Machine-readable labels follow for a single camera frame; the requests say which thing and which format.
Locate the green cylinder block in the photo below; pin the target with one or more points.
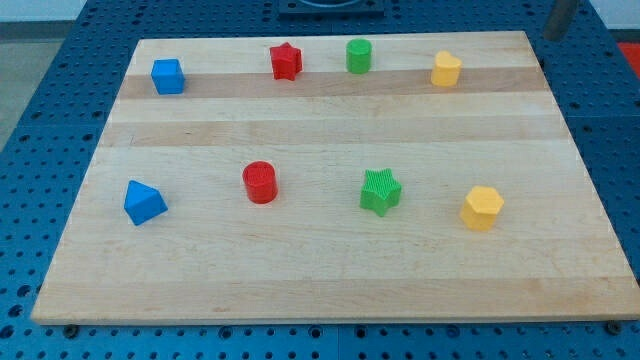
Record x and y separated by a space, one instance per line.
358 56

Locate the red cylinder block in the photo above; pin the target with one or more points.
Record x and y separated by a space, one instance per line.
260 182

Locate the green star block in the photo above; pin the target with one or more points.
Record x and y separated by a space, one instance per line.
380 191

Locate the wooden board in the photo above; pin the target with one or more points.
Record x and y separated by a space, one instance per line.
313 255

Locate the red star block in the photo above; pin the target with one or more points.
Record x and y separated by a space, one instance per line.
286 61

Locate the yellow hexagon block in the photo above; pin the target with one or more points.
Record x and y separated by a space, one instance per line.
481 207

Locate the blue triangle block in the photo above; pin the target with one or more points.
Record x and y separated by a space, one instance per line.
143 202

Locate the blue cube block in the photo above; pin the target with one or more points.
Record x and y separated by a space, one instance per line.
167 76

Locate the grey metal pusher rod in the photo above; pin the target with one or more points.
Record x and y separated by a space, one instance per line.
559 19

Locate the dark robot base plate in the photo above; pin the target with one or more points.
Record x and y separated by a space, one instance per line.
330 7

